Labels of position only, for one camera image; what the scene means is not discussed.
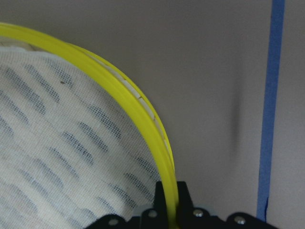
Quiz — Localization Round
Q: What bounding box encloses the white steamer cloth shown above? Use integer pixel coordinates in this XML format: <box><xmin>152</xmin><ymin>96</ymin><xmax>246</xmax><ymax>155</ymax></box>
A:
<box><xmin>0</xmin><ymin>47</ymin><xmax>160</xmax><ymax>229</ymax></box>

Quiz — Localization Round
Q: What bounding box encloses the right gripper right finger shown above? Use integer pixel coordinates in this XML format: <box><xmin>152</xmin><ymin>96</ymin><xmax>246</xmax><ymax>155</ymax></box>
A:
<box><xmin>176</xmin><ymin>181</ymin><xmax>275</xmax><ymax>229</ymax></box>

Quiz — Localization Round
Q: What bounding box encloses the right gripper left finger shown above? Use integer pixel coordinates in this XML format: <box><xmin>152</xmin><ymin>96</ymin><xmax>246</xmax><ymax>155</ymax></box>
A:
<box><xmin>87</xmin><ymin>181</ymin><xmax>170</xmax><ymax>229</ymax></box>

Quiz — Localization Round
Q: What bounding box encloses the yellow bamboo steamer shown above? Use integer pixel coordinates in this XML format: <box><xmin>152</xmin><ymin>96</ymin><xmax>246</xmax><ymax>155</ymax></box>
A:
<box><xmin>0</xmin><ymin>23</ymin><xmax>179</xmax><ymax>229</ymax></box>

